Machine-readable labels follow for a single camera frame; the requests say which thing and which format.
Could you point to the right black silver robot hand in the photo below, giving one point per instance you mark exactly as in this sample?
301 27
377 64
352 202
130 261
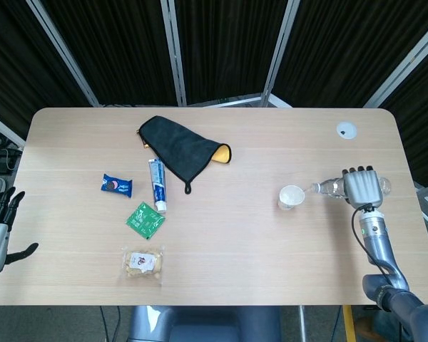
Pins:
363 189

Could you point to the transparent plastic water bottle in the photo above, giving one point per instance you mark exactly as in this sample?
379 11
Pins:
328 187

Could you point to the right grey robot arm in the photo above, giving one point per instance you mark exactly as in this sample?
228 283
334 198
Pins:
378 246

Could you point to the white paper cup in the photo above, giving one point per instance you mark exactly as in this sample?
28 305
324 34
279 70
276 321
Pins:
290 197

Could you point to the black fabric screen panel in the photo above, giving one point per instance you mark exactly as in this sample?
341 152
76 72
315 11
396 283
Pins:
21 71
342 50
421 124
228 50
121 53

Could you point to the blue cookie packet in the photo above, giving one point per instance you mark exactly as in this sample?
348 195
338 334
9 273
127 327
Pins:
116 185

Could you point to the yellow strip under table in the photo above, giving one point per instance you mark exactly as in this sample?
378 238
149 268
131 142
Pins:
349 324

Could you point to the clear bag of pastry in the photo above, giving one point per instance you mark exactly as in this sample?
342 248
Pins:
142 263

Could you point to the white table leg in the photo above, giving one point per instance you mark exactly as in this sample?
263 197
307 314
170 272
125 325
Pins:
303 324

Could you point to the green tea sachet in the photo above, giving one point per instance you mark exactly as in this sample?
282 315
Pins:
144 221

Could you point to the blue white toothpaste tube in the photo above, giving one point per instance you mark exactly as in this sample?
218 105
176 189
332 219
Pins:
158 181

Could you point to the dark grey yellow cloth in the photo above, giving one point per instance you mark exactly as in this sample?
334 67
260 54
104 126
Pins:
178 146

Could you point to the grey robot torso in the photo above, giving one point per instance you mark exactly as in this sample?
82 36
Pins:
207 324

